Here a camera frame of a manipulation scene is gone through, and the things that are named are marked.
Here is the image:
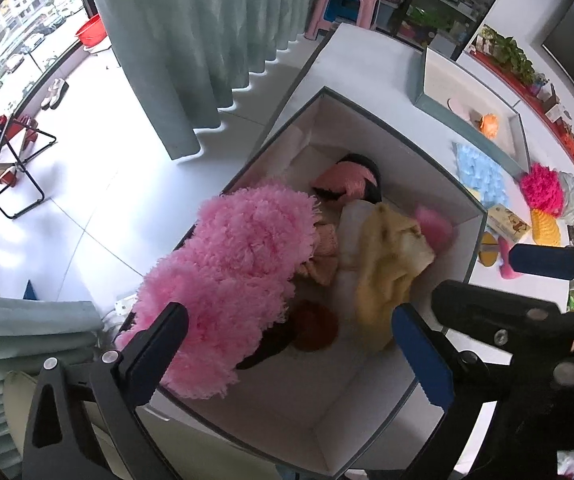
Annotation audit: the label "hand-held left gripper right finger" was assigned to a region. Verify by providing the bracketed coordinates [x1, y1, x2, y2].
[392, 303, 505, 480]

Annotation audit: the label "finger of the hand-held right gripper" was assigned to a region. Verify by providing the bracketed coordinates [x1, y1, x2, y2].
[509, 242, 574, 292]
[430, 280, 574, 378]

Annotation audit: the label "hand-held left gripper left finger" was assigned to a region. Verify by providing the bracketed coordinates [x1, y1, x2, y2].
[23, 302, 191, 480]

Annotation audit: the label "large grey storage box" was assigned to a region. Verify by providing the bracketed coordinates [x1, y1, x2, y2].
[117, 86, 489, 478]

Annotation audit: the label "pink fluffy cloth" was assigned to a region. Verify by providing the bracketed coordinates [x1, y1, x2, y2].
[115, 184, 322, 402]

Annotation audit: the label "pink soft pad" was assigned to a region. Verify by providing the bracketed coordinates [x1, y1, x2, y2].
[497, 237, 524, 280]

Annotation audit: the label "yellow knitted pad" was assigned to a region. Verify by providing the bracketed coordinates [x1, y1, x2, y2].
[530, 208, 564, 248]

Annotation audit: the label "cartoon printed tissue box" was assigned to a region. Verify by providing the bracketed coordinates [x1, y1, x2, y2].
[487, 204, 533, 244]

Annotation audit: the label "yellow pad with black band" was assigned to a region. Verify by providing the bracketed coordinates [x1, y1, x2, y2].
[480, 232, 501, 267]

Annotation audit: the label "white power strip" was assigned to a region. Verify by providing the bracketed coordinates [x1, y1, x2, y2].
[111, 294, 138, 317]

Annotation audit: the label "magenta fluffy pompom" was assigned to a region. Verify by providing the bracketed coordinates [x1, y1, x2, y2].
[519, 163, 564, 217]

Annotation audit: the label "tan plush cloth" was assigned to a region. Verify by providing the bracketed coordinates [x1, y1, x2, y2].
[356, 203, 436, 352]

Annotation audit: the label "small pink fuzzy ball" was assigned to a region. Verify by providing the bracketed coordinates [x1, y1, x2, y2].
[413, 206, 456, 252]

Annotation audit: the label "dark brown plush item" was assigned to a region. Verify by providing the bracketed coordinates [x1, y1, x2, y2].
[236, 319, 299, 372]

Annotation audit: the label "light blue fluffy mat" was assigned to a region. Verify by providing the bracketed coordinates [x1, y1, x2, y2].
[451, 141, 509, 207]

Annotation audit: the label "rust red fuzzy ball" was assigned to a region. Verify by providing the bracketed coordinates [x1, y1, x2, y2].
[291, 300, 341, 352]

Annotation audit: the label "white plush toy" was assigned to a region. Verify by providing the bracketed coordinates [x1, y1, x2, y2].
[338, 199, 384, 291]

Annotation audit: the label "peach knitted toy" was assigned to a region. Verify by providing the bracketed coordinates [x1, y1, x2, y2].
[299, 221, 342, 287]

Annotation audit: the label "grey green curtain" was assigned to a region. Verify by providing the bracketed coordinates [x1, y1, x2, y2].
[83, 0, 331, 162]
[0, 291, 105, 463]

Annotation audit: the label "long red display shelf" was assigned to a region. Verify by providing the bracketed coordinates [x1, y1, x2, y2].
[467, 24, 574, 211]

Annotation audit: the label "pink and white round pad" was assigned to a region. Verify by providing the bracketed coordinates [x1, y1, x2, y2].
[446, 98, 476, 122]

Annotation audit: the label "shallow grey box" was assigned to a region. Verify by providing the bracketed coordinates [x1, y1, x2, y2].
[413, 46, 531, 172]

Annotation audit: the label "pink and black plush doll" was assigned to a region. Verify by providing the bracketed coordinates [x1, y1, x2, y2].
[311, 153, 384, 206]

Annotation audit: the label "green potted plant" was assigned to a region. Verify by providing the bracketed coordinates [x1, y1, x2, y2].
[476, 24, 537, 87]

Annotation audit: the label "black folding chair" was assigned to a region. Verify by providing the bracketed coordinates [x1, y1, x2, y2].
[0, 114, 58, 221]

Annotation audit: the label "glass display cabinet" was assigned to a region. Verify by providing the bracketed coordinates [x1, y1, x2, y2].
[386, 0, 519, 57]

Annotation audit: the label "pair of white slippers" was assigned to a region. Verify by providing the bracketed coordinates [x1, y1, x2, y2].
[41, 79, 70, 111]

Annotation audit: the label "blue plastic stool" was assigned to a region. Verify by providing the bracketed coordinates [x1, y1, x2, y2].
[323, 0, 364, 23]

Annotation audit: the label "red plastic basin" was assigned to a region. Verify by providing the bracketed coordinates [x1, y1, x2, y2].
[75, 13, 108, 47]

